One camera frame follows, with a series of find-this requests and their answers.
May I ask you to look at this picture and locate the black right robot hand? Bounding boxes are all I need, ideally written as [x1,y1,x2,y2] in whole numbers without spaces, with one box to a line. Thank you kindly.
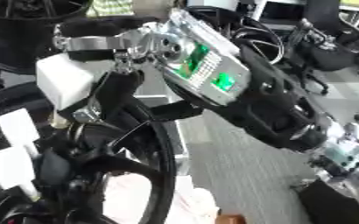
[52,16,161,123]

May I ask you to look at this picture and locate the black spoked wheel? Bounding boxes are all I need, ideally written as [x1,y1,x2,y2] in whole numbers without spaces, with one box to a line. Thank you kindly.
[0,81,180,224]

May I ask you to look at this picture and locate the black wheel rim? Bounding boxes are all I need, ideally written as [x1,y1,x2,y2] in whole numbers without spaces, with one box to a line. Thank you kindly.
[227,25,287,66]

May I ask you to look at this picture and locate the person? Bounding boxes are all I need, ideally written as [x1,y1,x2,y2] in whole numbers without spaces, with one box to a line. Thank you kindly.
[84,0,181,22]

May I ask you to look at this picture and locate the black round tyre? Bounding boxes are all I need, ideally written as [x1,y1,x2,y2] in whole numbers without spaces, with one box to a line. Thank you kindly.
[0,0,95,75]

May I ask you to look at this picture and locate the black office chair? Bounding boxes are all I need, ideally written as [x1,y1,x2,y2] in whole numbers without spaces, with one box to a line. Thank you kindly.
[284,17,359,95]

